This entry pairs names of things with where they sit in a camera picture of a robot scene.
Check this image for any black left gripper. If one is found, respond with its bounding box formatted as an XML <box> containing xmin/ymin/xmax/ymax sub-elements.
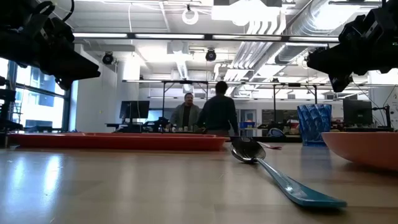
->
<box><xmin>0</xmin><ymin>0</ymin><xmax>101</xmax><ymax>91</ymax></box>

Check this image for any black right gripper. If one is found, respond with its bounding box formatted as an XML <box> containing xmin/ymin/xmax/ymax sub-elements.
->
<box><xmin>306</xmin><ymin>0</ymin><xmax>398</xmax><ymax>93</ymax></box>

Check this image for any blue faceted plastic cup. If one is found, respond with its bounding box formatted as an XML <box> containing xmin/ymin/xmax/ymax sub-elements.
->
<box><xmin>297</xmin><ymin>103</ymin><xmax>333</xmax><ymax>147</ymax></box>

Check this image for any red plastic tray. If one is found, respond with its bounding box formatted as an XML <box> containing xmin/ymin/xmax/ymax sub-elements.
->
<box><xmin>8</xmin><ymin>132</ymin><xmax>230</xmax><ymax>152</ymax></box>

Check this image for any pink bowl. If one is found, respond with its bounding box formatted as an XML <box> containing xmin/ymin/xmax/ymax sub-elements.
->
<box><xmin>321</xmin><ymin>131</ymin><xmax>398</xmax><ymax>172</ymax></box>

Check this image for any metal spoon with blue handle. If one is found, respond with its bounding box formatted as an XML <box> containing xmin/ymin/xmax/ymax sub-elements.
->
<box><xmin>229</xmin><ymin>136</ymin><xmax>348</xmax><ymax>208</ymax></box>

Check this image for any large glass window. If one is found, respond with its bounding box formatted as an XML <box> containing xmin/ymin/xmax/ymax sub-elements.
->
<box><xmin>0</xmin><ymin>57</ymin><xmax>73</xmax><ymax>132</ymax></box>

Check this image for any black computer monitor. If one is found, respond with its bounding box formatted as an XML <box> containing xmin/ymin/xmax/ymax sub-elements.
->
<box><xmin>343</xmin><ymin>99</ymin><xmax>373</xmax><ymax>126</ymax></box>
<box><xmin>119</xmin><ymin>100</ymin><xmax>150</xmax><ymax>120</ymax></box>

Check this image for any black desk stand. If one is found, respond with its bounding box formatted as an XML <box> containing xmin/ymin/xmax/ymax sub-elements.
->
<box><xmin>371</xmin><ymin>105</ymin><xmax>394</xmax><ymax>129</ymax></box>

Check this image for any black equipment rack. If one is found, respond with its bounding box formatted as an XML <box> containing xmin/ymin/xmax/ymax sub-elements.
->
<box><xmin>0</xmin><ymin>76</ymin><xmax>24</xmax><ymax>132</ymax></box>

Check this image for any blue white round object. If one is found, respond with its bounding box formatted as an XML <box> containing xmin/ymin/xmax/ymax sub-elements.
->
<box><xmin>267</xmin><ymin>127</ymin><xmax>285</xmax><ymax>138</ymax></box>

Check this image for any overhead light bar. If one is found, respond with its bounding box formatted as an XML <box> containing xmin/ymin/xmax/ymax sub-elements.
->
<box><xmin>72</xmin><ymin>32</ymin><xmax>340</xmax><ymax>44</ymax></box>

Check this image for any person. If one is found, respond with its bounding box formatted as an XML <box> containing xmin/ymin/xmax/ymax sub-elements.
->
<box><xmin>197</xmin><ymin>80</ymin><xmax>240</xmax><ymax>137</ymax></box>
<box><xmin>169</xmin><ymin>92</ymin><xmax>201</xmax><ymax>131</ymax></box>

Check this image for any silver ceiling duct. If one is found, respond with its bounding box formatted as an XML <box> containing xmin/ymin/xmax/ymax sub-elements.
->
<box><xmin>275</xmin><ymin>0</ymin><xmax>351</xmax><ymax>65</ymax></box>

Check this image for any black metal rig frame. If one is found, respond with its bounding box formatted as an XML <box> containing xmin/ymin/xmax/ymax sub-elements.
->
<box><xmin>160</xmin><ymin>80</ymin><xmax>210</xmax><ymax>119</ymax></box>
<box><xmin>272</xmin><ymin>82</ymin><xmax>318</xmax><ymax>113</ymax></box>

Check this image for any white hanging ring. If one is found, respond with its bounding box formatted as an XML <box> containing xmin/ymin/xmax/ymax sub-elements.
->
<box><xmin>181</xmin><ymin>7</ymin><xmax>200</xmax><ymax>26</ymax></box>

